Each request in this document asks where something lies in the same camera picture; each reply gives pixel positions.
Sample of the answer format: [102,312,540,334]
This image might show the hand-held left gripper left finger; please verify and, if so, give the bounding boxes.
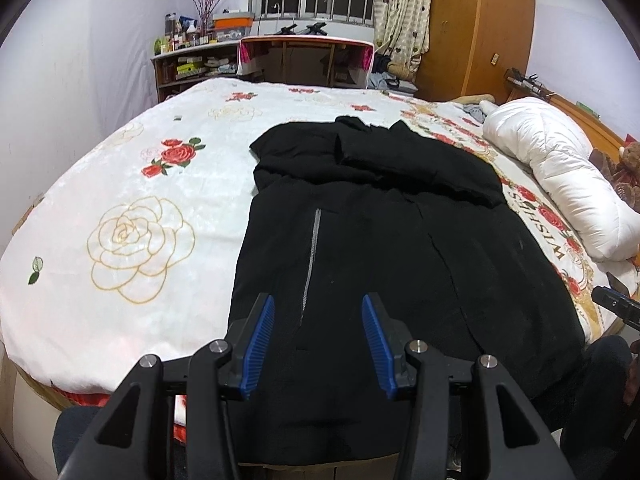
[57,291,276,480]

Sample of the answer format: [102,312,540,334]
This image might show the bed with floral white cover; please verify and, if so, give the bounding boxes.
[0,77,640,401]

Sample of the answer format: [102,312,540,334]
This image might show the cluster of bottles and jars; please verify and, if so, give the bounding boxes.
[155,12,216,56]

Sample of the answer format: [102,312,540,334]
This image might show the wooden headboard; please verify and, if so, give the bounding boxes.
[507,85,631,146]

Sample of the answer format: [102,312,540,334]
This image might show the wooden desk with pink sides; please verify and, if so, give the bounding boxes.
[236,35,376,90]

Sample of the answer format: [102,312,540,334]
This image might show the white puffy duvet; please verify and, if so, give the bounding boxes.
[482,97,640,262]

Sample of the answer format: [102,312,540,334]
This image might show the black long coat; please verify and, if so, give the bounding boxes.
[227,116,587,466]

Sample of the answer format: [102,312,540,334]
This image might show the pile of clothes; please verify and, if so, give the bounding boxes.
[370,52,418,93]

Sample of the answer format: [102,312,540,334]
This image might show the black items on headboard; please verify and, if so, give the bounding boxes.
[505,67,543,93]

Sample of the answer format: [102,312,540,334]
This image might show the person's right leg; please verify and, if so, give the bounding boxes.
[557,335,638,480]

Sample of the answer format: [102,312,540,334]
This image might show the wooden corner shelf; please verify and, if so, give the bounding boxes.
[151,42,241,103]

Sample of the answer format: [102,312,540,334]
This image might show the dark flat object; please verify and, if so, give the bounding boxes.
[606,271,632,295]

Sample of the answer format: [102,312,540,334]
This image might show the wooden wardrobe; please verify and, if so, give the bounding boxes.
[417,0,537,103]

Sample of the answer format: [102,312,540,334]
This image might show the person's right hand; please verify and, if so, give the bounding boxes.
[624,339,640,406]

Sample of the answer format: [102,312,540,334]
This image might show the heart patterned curtain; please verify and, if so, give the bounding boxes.
[372,0,433,73]

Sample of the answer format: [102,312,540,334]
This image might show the brown teddy bear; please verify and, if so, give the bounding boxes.
[590,141,640,201]

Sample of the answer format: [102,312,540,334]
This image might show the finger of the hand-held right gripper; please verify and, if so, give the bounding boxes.
[592,285,640,331]

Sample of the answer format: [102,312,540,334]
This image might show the pink flower branches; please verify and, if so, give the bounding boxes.
[182,0,248,33]

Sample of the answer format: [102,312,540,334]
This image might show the orange storage box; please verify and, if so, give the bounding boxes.
[212,12,253,31]

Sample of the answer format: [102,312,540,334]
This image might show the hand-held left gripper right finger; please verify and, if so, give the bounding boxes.
[361,294,576,480]

